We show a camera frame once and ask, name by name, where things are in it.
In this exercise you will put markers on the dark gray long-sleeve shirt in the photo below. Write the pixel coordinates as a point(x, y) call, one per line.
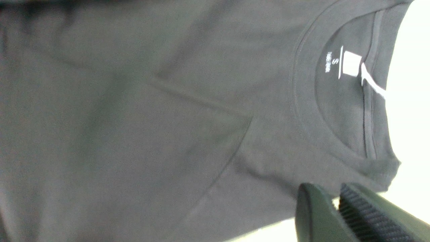
point(186, 120)

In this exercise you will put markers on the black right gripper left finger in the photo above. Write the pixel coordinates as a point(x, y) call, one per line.
point(317, 219)

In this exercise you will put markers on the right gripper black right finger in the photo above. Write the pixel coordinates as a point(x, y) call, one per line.
point(373, 218)

